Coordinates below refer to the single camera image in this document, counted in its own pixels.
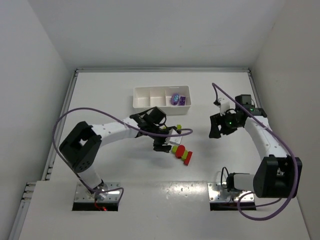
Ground red green lego stack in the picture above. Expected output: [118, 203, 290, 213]
[171, 145, 193, 166]

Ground purple paw print lego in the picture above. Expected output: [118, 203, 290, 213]
[170, 93, 180, 106]

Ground purple square lego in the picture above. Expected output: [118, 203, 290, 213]
[178, 96, 186, 106]

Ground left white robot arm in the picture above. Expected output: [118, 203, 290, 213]
[59, 107, 179, 194]

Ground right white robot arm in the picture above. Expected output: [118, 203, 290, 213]
[209, 94, 303, 198]

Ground white three-compartment container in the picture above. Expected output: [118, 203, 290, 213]
[132, 85, 192, 116]

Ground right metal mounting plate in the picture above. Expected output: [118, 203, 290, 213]
[207, 182, 250, 204]

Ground metal mounting plate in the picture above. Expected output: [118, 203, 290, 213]
[207, 182, 250, 204]
[74, 182, 124, 204]

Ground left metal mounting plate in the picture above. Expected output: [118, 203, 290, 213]
[74, 182, 124, 204]

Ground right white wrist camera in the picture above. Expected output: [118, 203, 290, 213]
[218, 97, 230, 116]

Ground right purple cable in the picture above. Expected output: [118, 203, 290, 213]
[211, 82, 301, 221]

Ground purple cable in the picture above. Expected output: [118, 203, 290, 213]
[51, 107, 194, 205]
[211, 82, 301, 221]

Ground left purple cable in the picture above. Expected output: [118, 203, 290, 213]
[51, 107, 194, 205]

